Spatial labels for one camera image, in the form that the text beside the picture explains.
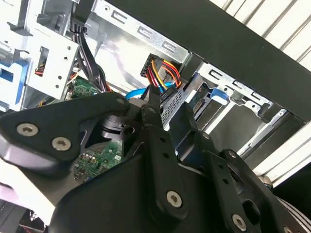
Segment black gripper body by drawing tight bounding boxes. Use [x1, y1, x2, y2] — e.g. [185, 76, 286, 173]
[47, 155, 225, 233]

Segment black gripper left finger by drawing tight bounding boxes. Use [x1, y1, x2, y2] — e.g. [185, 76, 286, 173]
[0, 84, 190, 222]

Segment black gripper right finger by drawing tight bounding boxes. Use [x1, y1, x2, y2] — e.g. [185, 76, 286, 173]
[169, 101, 301, 233]

